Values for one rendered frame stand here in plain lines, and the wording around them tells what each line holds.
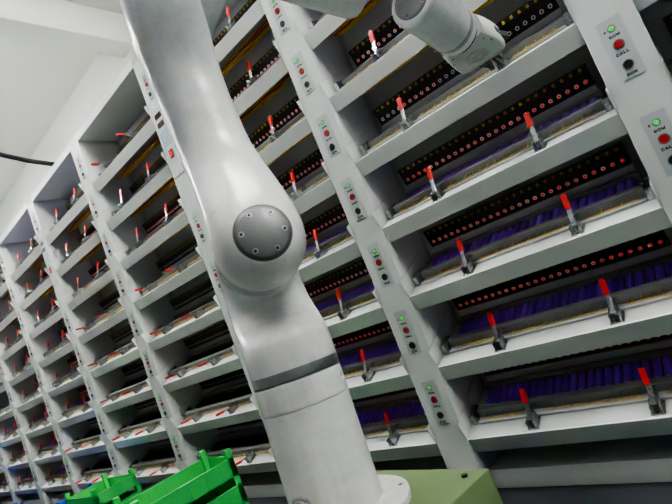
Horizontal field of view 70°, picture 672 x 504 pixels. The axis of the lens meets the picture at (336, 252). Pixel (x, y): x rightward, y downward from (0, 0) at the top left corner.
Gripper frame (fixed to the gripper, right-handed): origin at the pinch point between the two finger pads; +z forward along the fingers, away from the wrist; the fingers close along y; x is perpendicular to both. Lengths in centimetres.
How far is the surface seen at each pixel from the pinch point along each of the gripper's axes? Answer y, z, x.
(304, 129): -57, 3, 16
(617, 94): 17.0, 7.6, -17.5
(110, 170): -166, -4, 57
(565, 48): 12.3, 6.4, -3.9
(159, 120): -119, -5, 54
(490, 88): -4.1, 5.9, -2.9
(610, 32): 20.3, 5.4, -6.4
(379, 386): -66, 16, -62
